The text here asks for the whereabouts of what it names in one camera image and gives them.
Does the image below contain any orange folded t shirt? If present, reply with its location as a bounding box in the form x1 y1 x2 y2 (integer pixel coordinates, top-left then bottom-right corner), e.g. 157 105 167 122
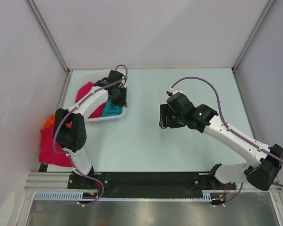
39 114 73 151

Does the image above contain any red t shirt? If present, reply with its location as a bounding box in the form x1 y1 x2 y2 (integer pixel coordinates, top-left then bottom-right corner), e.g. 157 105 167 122
75 81 106 119
38 120 71 167

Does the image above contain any teal t shirt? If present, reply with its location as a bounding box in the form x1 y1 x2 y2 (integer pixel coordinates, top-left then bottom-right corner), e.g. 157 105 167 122
101 100 123 117

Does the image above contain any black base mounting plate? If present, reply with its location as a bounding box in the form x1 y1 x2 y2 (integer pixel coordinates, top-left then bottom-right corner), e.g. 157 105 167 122
67 171 236 200

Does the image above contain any white plastic laundry basket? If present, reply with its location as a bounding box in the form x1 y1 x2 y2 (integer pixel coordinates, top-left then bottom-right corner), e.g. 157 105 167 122
78 69 127 123

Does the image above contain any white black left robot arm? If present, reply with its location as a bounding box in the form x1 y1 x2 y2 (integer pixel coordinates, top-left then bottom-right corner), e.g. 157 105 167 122
52 69 128 188

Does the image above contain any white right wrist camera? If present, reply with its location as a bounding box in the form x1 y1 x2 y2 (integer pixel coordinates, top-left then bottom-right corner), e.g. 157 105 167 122
166 87 183 97

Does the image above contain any white slotted cable duct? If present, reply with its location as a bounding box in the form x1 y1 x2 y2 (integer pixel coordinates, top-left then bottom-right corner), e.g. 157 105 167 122
34 191 225 202

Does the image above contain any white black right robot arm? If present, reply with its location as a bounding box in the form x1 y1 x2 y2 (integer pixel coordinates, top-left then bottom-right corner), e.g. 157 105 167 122
159 92 283 191

